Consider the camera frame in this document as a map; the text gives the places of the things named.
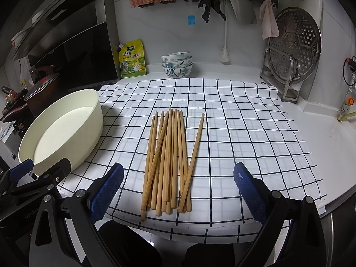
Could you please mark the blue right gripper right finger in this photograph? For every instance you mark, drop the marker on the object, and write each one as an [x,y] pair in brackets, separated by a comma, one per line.
[251,193]

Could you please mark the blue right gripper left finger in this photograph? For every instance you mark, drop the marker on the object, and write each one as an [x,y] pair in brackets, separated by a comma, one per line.
[102,192]

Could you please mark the cream round basin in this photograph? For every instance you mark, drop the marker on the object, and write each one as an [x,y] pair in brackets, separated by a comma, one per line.
[69,128]

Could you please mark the white black checkered cloth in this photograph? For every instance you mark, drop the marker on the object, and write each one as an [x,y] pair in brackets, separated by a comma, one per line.
[240,122]

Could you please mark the brown pot with lid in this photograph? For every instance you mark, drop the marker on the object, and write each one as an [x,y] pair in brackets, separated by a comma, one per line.
[45,92]

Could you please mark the steel dish rack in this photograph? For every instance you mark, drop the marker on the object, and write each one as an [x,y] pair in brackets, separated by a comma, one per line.
[285,90]

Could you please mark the yellow green seasoning pouch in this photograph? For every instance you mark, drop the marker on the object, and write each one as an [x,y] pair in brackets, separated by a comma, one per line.
[132,59]

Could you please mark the white hanging brush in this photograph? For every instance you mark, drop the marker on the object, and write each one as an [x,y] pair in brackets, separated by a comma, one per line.
[224,56]

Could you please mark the round steel steamer plate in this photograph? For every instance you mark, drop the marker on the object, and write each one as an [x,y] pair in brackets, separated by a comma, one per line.
[300,37]

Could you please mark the stacked patterned ceramic bowls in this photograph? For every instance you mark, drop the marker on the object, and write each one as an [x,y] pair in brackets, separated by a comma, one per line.
[177,65]

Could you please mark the black range hood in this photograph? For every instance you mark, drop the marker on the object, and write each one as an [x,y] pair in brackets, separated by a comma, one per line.
[76,39]

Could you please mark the pink hanging towel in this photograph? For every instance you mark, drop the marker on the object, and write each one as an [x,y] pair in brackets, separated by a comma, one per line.
[268,22]

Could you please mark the black hanging rag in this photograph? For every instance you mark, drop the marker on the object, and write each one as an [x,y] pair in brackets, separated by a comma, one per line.
[208,6]

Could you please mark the red handled frying pan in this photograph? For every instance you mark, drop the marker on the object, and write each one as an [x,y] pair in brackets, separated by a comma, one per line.
[19,114]

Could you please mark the gas valve with hose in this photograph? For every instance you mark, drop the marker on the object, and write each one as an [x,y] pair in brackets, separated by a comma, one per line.
[349,99]

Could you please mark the blue wall hook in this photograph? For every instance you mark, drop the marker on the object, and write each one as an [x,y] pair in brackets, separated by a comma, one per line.
[191,20]

